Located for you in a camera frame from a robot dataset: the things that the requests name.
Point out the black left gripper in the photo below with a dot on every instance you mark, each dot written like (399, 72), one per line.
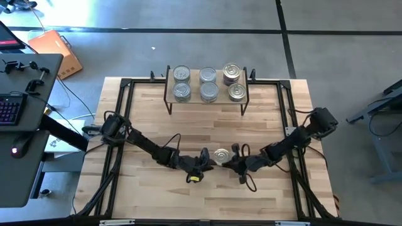
(196, 163)

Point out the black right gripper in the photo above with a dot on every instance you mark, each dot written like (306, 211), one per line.
(248, 163)

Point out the silver lid albacore tuna can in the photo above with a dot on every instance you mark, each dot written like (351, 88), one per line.
(209, 91)
(181, 73)
(181, 91)

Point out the grey lid green label can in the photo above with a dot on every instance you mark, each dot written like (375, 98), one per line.
(208, 74)

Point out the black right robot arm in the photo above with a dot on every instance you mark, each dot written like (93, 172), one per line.
(292, 141)

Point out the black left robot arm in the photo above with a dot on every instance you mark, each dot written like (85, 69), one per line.
(147, 146)

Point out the wooden shelf black metal legs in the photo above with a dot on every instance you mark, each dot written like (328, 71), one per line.
(194, 100)

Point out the white box with logo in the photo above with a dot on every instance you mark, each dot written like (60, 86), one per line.
(63, 153)

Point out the grey metal stand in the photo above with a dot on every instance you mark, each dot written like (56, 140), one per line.
(383, 157)

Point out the black desk caster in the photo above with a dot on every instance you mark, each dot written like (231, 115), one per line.
(46, 192)

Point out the black office desk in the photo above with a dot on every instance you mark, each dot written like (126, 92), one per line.
(22, 188)

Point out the black computer mouse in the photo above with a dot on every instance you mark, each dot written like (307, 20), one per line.
(20, 146)

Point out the orange cardboard box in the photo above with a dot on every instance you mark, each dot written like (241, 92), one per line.
(55, 50)

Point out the black desk clamp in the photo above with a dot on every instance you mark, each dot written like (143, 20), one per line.
(33, 84)
(12, 66)

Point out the black backlit keyboard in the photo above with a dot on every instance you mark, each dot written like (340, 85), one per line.
(11, 110)

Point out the black computer monitor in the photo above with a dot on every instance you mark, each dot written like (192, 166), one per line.
(7, 39)

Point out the person's shoe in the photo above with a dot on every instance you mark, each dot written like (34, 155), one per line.
(19, 5)

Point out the white table edge bracket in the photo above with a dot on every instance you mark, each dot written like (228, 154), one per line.
(116, 222)
(292, 223)

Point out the black frame clamp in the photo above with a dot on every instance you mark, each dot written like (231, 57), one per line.
(252, 74)
(152, 75)

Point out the black aluminium rig frame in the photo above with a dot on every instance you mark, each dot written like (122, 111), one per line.
(144, 82)

